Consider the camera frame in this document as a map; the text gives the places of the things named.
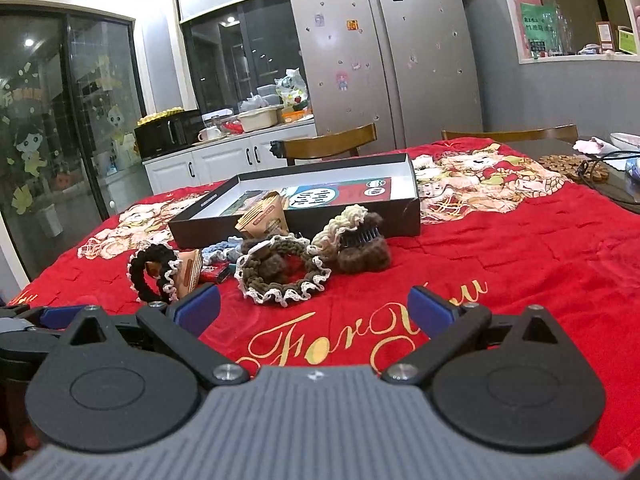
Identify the white wall niche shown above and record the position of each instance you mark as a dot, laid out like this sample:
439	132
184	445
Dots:
505	10

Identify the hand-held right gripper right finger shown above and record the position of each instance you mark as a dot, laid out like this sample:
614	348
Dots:
430	307

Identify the green box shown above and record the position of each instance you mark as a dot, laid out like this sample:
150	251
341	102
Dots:
629	41

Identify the brown fuzzy hair claw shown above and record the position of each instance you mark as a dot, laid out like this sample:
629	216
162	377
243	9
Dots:
362	257

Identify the printed flat packet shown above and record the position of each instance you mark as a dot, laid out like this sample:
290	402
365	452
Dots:
320	197

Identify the dark window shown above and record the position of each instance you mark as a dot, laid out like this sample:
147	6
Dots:
225	50

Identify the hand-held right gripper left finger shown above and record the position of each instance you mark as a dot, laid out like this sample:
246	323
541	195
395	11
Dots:
200	307

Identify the cream pot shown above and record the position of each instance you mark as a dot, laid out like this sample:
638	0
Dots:
257	120

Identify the wooden chair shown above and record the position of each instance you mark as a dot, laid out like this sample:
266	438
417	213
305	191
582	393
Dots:
510	134
325	142

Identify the orange package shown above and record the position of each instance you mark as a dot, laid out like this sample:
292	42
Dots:
297	116

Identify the red printed blanket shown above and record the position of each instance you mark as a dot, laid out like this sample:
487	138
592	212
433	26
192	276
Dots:
500	270

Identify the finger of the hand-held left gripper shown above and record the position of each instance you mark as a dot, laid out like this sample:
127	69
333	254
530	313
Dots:
55	316

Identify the pink cloth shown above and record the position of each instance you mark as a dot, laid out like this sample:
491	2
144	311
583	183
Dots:
595	146

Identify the white cup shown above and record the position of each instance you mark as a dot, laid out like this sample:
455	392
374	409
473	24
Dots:
210	134

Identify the silver double-door refrigerator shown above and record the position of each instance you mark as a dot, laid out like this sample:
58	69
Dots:
400	60

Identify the brown picture frame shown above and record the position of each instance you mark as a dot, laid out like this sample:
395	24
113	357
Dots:
605	35

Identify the brown scrunchie with white lace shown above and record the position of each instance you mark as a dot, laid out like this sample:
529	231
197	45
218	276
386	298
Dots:
295	247

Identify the cream scrunchie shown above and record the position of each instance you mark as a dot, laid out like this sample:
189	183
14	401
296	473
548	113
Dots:
327	227

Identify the black microwave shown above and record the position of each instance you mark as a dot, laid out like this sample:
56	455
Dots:
165	135

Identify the black cardboard box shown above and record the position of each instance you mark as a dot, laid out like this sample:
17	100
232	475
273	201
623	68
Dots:
400	220

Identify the black scrunchie with white lace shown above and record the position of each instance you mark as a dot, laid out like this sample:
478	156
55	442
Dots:
137	275

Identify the clear glassware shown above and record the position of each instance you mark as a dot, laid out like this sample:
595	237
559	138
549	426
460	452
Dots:
565	35

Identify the sliding glass door with stickers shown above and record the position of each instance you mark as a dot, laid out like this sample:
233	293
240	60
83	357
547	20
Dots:
60	135

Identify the plastic snack bag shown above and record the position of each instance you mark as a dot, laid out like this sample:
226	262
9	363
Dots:
290	90

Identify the green bag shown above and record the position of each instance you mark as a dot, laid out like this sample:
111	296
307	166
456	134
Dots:
537	30

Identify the light blue scrunchie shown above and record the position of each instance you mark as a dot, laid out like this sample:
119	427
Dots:
220	250

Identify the brown paper packet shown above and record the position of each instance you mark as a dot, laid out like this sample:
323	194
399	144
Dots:
262	217

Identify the cartoon figure fridge magnet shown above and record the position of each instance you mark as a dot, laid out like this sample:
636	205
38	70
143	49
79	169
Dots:
342	81

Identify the white cabinet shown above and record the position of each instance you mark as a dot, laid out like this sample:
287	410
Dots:
220	165

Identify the yellow bumpy item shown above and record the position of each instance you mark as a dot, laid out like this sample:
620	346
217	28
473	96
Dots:
160	116

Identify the white plate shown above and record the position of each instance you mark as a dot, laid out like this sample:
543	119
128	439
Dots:
627	140

